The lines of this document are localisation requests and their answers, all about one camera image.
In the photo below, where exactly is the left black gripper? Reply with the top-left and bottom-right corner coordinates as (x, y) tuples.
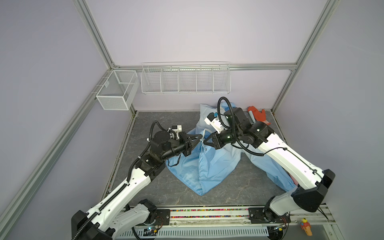
(161, 131), (202, 161)

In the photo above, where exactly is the light blue zip jacket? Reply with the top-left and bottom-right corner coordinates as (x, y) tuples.
(165, 103), (298, 196)

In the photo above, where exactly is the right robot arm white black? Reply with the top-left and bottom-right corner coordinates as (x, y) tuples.
(204, 97), (336, 223)

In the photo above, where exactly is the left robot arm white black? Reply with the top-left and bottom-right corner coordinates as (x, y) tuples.
(71, 121), (203, 240)

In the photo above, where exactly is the teal toy trowel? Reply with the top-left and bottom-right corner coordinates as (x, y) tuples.
(248, 111), (256, 124)

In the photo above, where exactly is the white mesh box basket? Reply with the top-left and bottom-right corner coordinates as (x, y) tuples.
(96, 70), (140, 111)

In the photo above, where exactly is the white ventilation grille strip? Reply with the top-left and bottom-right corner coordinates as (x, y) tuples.
(116, 226), (270, 240)

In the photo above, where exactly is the small toy figure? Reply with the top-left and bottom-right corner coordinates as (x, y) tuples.
(301, 218), (313, 237)

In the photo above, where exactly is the white wire wall shelf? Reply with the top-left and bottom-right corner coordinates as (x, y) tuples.
(141, 62), (232, 95)

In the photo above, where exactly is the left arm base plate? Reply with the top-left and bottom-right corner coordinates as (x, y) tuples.
(144, 209), (171, 226)

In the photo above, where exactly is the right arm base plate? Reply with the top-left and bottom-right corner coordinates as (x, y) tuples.
(248, 207), (291, 224)

